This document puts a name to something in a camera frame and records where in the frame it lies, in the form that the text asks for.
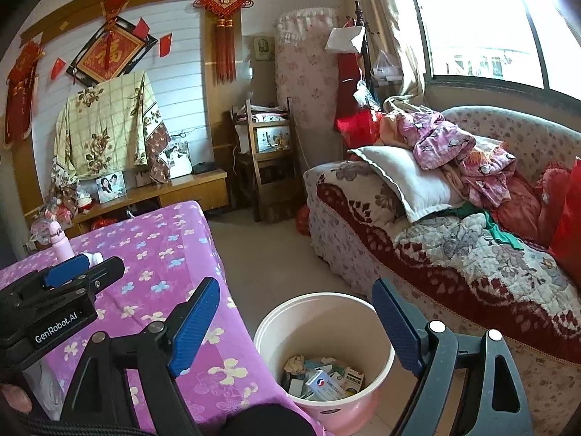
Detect red hanging cloth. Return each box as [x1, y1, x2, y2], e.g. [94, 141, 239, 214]
[335, 52, 364, 132]

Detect green cloth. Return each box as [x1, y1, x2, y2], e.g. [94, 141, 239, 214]
[449, 204, 523, 250]

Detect wooden cabinet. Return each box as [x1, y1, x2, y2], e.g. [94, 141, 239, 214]
[25, 168, 229, 239]

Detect pink water bottle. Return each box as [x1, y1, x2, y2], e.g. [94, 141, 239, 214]
[48, 222, 76, 264]

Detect wedding photo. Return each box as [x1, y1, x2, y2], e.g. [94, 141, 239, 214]
[158, 141, 192, 179]

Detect person's dark clothing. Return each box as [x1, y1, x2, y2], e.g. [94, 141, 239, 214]
[220, 406, 316, 436]

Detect plastic bucket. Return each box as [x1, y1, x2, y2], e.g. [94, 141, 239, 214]
[253, 293, 397, 434]

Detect red plastic bag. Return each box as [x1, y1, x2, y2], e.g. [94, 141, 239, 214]
[295, 204, 312, 237]

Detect white box blue red logo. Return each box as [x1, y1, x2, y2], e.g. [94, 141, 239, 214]
[303, 369, 349, 401]

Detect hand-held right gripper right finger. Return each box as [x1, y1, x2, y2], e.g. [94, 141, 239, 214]
[371, 278, 534, 436]

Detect floral covered tall appliance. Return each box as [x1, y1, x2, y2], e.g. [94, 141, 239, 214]
[273, 7, 341, 169]

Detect small wall picture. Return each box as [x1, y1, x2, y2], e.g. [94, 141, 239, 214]
[253, 35, 274, 61]

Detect large red knot ornament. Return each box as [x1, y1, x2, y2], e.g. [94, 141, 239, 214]
[193, 0, 246, 85]

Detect hanging clear plastic bag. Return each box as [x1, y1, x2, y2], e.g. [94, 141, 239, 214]
[370, 50, 405, 85]

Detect red pink blanket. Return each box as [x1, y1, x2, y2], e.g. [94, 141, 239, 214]
[492, 163, 573, 246]

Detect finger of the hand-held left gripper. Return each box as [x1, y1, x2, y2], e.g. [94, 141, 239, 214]
[57, 255, 126, 303]
[9, 253, 92, 294]

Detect person's left hand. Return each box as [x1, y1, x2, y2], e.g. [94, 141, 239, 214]
[0, 384, 33, 419]

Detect red cushion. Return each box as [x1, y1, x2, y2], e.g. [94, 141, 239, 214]
[547, 157, 581, 275]

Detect small red knot ornament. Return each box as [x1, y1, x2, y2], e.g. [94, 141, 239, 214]
[100, 0, 136, 32]

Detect yellow floral cloth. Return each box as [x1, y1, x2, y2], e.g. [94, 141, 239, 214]
[51, 72, 171, 191]

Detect dark wooden coat rack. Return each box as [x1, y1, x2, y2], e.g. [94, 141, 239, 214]
[352, 0, 386, 114]

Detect long red hanging ornament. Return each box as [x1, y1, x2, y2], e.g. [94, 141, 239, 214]
[4, 40, 46, 148]

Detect beige curtain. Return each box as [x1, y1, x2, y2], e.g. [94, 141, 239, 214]
[354, 0, 432, 110]

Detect window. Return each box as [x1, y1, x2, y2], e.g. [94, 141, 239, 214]
[386, 0, 581, 101]

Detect pink floral clothes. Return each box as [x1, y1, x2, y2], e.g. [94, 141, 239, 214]
[383, 97, 518, 212]

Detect wooden chair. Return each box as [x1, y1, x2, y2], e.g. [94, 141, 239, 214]
[231, 97, 302, 223]

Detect purple floral blanket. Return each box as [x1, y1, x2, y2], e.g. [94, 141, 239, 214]
[0, 200, 328, 436]

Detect floral covered sofa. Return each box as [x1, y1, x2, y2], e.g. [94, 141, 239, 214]
[302, 105, 581, 436]

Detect white paper sheet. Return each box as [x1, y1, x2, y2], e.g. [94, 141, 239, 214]
[324, 26, 366, 55]

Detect small white orange box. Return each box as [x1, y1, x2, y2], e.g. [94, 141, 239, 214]
[340, 367, 365, 393]

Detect framed picture on chair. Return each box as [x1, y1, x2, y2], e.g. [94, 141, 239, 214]
[254, 125, 291, 153]

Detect framed couple photo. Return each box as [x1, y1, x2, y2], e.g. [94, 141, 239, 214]
[95, 171, 127, 203]

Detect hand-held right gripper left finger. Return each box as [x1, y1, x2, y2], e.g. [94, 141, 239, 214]
[59, 276, 222, 436]

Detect white pillow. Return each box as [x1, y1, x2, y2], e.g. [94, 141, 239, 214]
[347, 145, 466, 224]

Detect framed red gold picture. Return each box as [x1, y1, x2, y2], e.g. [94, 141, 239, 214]
[66, 16, 157, 87]

